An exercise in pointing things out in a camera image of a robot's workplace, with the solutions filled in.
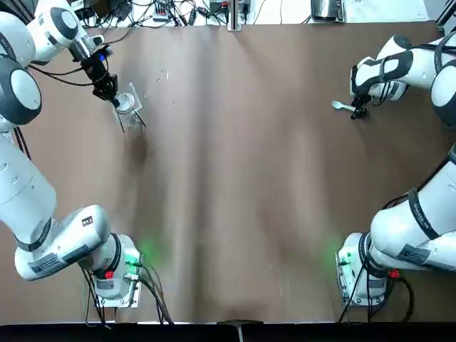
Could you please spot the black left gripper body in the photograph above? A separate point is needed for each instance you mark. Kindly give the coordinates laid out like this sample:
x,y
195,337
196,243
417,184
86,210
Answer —
x,y
94,67

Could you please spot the small white crucible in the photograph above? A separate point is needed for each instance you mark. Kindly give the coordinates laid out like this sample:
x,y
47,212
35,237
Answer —
x,y
127,100

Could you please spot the small pale mint spoon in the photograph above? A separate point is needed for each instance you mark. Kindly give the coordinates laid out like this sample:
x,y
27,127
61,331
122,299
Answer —
x,y
336,104

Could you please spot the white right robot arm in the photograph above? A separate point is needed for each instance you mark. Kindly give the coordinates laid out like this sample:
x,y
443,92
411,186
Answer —
x,y
406,228

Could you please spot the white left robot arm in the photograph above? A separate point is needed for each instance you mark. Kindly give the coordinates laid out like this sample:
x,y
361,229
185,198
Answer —
x,y
25,189

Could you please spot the large black power brick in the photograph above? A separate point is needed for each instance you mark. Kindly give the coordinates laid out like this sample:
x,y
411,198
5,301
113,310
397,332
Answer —
x,y
90,9

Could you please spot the small black power adapter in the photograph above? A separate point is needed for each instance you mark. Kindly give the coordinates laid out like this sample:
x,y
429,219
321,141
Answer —
x,y
122,12

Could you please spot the grey hub with red plugs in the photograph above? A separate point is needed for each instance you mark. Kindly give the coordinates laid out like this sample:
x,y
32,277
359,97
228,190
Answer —
x,y
164,12

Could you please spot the aluminium profile post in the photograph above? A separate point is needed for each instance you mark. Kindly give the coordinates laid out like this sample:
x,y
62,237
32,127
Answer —
x,y
236,16
445,12

